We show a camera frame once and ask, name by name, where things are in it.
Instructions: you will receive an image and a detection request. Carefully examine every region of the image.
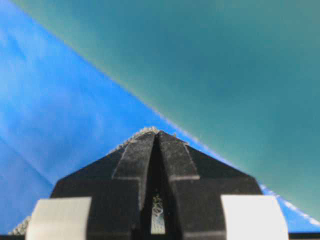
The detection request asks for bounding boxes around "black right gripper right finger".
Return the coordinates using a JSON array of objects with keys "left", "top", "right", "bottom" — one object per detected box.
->
[{"left": 157, "top": 131, "right": 289, "bottom": 240}]

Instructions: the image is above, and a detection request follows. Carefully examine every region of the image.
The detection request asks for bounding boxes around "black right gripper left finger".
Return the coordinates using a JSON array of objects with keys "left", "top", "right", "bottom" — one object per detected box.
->
[{"left": 26, "top": 132, "right": 156, "bottom": 240}]

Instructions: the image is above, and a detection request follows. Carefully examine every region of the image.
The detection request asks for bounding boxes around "grey microfibre towel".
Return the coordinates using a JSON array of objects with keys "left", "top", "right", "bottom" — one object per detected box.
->
[{"left": 8, "top": 126, "right": 165, "bottom": 236}]

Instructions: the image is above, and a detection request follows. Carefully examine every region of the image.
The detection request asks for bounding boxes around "blue table cloth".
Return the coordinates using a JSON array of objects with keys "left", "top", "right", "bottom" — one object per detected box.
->
[{"left": 0, "top": 0, "right": 320, "bottom": 234}]

